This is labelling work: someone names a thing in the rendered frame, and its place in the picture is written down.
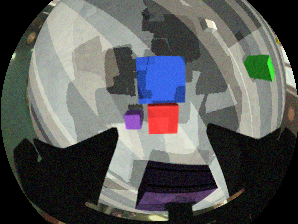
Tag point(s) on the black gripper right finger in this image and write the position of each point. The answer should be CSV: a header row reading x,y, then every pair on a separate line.
x,y
238,155

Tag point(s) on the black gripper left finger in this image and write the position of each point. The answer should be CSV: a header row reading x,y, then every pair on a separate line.
x,y
84,164

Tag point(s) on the blue block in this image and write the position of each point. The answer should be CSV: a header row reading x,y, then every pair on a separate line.
x,y
161,79

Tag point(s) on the red block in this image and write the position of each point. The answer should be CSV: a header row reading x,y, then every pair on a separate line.
x,y
162,118

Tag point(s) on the small purple block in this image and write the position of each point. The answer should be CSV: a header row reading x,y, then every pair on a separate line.
x,y
133,119

